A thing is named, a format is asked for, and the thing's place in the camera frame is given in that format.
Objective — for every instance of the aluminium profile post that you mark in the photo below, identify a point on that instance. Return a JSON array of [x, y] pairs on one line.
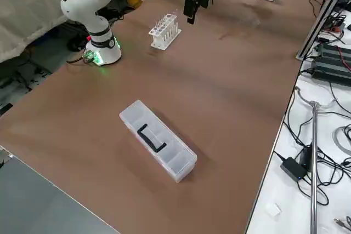
[[315, 25]]

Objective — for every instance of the small white box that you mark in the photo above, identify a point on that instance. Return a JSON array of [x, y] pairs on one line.
[[273, 209]]

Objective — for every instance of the white test tube rack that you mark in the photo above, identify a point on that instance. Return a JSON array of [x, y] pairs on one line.
[[164, 39]]

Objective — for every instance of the grey plug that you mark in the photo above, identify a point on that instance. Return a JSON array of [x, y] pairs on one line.
[[339, 223]]

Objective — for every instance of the silver metal pole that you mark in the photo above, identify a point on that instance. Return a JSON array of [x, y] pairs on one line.
[[315, 162]]

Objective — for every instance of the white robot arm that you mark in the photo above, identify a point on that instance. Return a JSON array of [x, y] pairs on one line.
[[90, 6]]

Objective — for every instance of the white cover sheet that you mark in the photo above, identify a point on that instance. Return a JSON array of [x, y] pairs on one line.
[[27, 12]]

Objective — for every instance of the black power supply box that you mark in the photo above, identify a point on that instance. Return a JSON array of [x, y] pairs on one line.
[[331, 71], [334, 50]]

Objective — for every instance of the grey side table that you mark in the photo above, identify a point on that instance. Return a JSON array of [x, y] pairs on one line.
[[33, 198]]

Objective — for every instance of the black power adapter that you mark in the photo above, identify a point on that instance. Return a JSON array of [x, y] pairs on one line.
[[293, 168], [306, 156]]

